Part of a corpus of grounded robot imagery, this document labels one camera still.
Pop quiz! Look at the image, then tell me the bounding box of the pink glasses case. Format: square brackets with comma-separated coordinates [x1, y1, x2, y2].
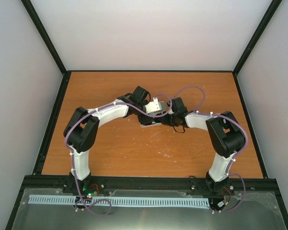
[140, 121, 162, 128]

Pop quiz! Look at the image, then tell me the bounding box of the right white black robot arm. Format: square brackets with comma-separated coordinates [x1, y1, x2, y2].
[162, 98, 249, 194]

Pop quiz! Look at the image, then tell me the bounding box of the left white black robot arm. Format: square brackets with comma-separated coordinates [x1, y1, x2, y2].
[63, 86, 167, 193]

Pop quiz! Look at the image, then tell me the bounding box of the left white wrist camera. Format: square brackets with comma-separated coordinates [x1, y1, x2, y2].
[144, 97, 167, 115]

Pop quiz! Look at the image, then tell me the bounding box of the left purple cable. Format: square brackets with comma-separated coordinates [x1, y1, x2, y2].
[64, 93, 173, 216]

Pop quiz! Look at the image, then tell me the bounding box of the light blue slotted cable duct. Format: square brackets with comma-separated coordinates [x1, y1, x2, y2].
[27, 195, 209, 209]

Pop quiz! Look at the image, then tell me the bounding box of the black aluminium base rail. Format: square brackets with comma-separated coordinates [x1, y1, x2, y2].
[21, 175, 279, 197]

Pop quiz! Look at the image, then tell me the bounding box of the right black frame post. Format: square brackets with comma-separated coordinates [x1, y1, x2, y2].
[233, 0, 282, 76]

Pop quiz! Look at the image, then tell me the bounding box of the black frame post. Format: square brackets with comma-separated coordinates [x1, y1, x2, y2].
[233, 0, 282, 76]
[21, 0, 67, 76]

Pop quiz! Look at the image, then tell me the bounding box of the left black frame post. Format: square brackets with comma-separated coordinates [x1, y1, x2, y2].
[21, 0, 67, 76]

